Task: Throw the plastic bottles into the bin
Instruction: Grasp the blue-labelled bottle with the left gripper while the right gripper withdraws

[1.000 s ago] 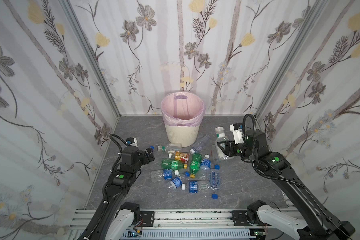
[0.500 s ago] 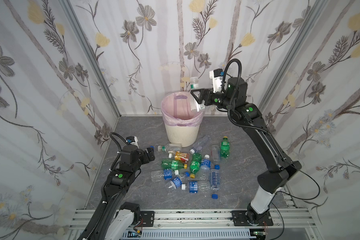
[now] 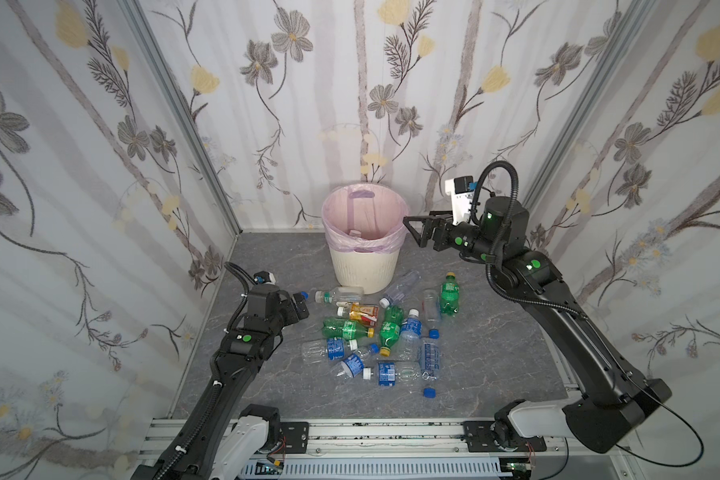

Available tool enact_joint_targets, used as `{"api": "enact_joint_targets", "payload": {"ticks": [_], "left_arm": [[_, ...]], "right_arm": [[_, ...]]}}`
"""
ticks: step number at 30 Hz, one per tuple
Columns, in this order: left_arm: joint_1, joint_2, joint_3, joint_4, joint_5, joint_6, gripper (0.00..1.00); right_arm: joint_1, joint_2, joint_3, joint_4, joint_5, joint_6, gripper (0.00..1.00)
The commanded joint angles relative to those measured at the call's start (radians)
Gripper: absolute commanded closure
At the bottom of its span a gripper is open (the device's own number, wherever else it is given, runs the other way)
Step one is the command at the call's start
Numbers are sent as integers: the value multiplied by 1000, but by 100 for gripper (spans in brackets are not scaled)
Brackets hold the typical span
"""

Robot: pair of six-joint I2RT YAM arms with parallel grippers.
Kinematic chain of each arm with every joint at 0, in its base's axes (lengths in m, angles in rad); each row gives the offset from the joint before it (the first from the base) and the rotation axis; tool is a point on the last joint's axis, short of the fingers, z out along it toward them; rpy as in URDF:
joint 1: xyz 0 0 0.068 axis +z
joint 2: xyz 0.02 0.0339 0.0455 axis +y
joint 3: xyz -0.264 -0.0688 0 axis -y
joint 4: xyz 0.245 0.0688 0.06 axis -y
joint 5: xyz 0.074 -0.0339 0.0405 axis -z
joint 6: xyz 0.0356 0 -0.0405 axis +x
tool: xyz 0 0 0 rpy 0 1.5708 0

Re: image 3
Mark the tall clear water bottle blue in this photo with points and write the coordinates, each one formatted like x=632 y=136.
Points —
x=430 y=358

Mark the clear bottle dark blue label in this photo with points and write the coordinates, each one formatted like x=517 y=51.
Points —
x=410 y=337

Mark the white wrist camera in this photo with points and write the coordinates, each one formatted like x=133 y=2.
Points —
x=264 y=277
x=460 y=190

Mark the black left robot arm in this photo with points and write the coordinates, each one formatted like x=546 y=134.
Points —
x=210 y=445

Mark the clear bottle green neck band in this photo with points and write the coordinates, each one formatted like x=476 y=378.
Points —
x=340 y=294

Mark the cream ribbed waste bin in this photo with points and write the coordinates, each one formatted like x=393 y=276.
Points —
x=359 y=262

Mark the clear bottle blue label front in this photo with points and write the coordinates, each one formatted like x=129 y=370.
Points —
x=393 y=373

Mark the clear bluish bottle near bin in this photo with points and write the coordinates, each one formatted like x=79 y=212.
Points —
x=400 y=289

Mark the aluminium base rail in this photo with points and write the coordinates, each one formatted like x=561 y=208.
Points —
x=445 y=438

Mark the yellow red tea bottle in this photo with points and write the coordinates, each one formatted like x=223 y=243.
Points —
x=366 y=314

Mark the white slotted cable duct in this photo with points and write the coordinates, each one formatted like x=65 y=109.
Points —
x=385 y=468

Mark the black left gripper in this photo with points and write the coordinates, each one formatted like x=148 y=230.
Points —
x=297 y=306

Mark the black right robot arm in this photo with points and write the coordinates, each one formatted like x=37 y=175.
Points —
x=615 y=397

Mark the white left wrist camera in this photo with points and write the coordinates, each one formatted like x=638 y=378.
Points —
x=264 y=277

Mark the pink plastic bin liner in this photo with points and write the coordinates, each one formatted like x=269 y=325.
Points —
x=375 y=210

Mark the green bottle yellow cap centre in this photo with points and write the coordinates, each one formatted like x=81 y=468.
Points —
x=390 y=330

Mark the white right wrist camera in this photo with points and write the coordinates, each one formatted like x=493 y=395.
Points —
x=460 y=190

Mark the green soda bottle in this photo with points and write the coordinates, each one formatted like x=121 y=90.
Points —
x=450 y=295

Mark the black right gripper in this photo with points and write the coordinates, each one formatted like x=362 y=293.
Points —
x=438 y=231

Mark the clear pepsi label bottle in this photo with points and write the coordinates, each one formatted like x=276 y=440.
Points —
x=355 y=364

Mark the green bottle sideways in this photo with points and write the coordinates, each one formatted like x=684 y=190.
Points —
x=345 y=329

